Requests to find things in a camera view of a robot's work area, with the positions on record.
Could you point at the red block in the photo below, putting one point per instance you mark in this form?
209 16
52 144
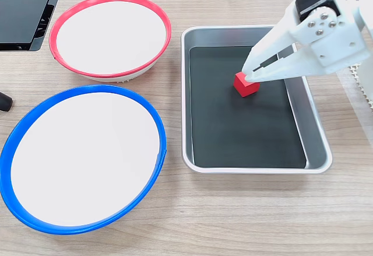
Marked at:
246 89

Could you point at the silver metal tray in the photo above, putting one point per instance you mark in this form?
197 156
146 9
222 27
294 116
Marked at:
186 92

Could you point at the black tray liner mat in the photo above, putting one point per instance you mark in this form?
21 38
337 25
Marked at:
233 136

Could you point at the red-rimmed white dish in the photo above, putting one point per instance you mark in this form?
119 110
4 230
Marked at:
110 37

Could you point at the blue-rimmed white dish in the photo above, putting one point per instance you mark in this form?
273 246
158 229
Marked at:
84 159

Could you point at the white mesh base mat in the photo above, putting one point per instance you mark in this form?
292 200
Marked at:
353 70

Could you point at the black flat device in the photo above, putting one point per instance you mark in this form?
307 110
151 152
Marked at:
20 14

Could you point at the black rounded object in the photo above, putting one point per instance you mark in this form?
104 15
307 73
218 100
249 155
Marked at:
5 101

